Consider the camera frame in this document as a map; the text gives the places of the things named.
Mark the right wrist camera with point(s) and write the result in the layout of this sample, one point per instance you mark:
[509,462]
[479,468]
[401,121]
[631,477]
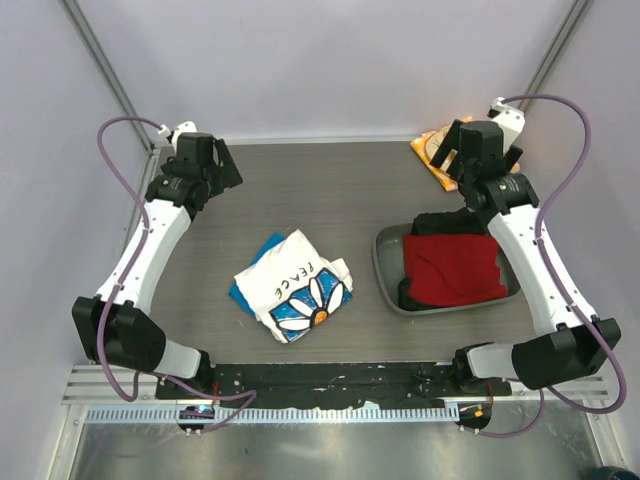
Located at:
[509,119]

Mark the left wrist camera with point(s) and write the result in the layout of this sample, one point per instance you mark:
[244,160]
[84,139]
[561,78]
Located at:
[172,135]

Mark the beige plate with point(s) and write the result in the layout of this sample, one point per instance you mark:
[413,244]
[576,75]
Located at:
[432,145]

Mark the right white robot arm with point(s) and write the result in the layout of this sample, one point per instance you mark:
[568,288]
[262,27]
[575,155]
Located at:
[571,340]

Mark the black t-shirt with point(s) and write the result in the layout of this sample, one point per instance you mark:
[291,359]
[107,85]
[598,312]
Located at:
[440,222]

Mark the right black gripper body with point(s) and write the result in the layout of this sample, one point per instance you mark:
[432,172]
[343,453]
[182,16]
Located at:
[459,135]

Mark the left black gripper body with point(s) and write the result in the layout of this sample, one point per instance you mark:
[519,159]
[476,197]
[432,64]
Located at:
[210,175]

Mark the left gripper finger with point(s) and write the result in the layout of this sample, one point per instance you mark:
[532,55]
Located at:
[224,178]
[225,158]

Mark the white daisy print t-shirt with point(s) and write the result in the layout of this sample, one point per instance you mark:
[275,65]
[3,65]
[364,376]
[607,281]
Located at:
[291,289]

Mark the red t-shirt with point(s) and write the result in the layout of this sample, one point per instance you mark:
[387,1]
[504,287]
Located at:
[450,270]

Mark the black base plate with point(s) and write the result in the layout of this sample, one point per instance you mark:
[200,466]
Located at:
[391,385]

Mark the white slotted cable duct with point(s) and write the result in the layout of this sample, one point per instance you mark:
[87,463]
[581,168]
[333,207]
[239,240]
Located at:
[188,414]

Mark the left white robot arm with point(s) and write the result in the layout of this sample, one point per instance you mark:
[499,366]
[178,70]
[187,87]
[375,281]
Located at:
[114,325]

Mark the grey plastic bin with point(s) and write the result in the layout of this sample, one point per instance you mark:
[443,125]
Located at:
[388,261]

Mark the orange checkered cloth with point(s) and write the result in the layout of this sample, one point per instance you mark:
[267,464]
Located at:
[417,146]

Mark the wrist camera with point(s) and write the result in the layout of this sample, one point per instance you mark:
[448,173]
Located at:
[509,119]
[172,135]

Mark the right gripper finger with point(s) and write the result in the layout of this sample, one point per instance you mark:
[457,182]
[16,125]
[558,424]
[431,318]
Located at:
[456,168]
[449,142]

